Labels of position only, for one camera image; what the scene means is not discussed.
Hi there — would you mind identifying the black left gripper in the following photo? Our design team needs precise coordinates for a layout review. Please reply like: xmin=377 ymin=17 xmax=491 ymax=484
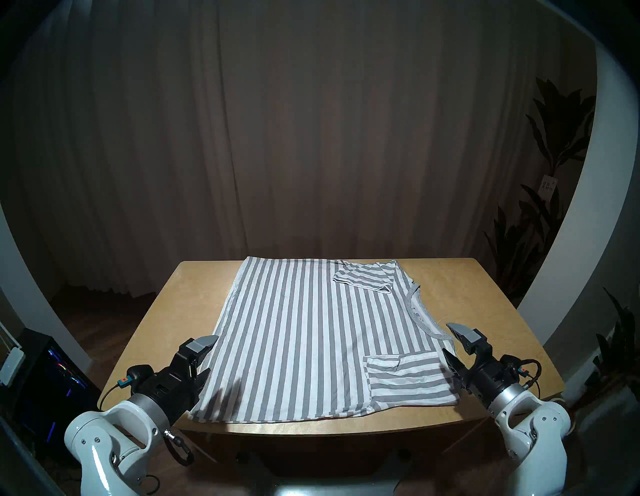
xmin=136 ymin=334 xmax=220 ymax=427

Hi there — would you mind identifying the black left camera cable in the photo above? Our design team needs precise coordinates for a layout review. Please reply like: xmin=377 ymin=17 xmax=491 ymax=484
xmin=97 ymin=377 xmax=132 ymax=412

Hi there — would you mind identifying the small dark leafy plant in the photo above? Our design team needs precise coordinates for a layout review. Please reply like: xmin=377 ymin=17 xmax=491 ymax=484
xmin=595 ymin=287 xmax=640 ymax=386

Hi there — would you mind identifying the grey white striped shirt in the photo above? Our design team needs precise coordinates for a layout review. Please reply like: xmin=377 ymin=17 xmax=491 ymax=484
xmin=189 ymin=257 xmax=461 ymax=424

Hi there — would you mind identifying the brown pleated curtain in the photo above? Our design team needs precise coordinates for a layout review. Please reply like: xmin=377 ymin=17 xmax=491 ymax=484
xmin=0 ymin=0 xmax=566 ymax=301

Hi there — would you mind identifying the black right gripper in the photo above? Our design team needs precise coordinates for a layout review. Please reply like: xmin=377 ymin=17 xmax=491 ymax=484
xmin=442 ymin=322 xmax=527 ymax=407

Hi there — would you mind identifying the tall dark leafy plant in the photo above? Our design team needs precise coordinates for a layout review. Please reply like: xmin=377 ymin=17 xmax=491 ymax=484
xmin=484 ymin=77 xmax=598 ymax=301

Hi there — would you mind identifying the white box device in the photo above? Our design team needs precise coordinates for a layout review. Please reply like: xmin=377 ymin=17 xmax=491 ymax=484
xmin=0 ymin=346 xmax=26 ymax=387

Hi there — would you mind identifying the black cable with silver plug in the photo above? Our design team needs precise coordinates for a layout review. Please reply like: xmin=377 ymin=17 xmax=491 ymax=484
xmin=164 ymin=428 xmax=196 ymax=468

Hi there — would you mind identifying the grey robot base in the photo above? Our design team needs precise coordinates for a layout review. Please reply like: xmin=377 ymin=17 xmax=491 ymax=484
xmin=235 ymin=450 xmax=411 ymax=496

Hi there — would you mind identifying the black computer tower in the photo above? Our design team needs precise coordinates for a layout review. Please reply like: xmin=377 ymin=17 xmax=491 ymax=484
xmin=12 ymin=327 xmax=103 ymax=451

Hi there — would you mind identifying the black camera cable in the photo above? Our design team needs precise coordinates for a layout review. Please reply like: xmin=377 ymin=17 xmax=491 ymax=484
xmin=97 ymin=377 xmax=132 ymax=412
xmin=519 ymin=359 xmax=544 ymax=401

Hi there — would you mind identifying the black right camera cable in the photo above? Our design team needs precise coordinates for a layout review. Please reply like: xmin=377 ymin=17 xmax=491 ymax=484
xmin=519 ymin=359 xmax=544 ymax=401

